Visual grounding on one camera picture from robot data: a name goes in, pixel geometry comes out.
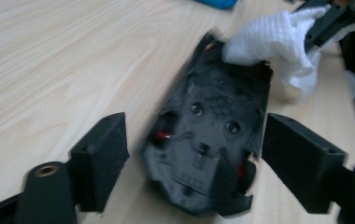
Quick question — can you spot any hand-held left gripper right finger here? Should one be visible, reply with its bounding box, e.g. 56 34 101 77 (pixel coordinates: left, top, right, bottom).
260 112 348 216

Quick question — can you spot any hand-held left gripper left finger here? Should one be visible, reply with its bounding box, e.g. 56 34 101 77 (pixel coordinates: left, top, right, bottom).
68 111 131 215

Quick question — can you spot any white wet wipe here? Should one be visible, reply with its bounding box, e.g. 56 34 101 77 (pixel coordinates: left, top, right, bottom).
221 4 335 103

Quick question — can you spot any blue wet wipes pack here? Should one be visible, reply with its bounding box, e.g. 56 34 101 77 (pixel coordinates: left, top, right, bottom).
193 0 239 10

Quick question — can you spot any blue toy car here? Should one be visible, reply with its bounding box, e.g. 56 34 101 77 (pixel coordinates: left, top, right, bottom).
141 31 275 218

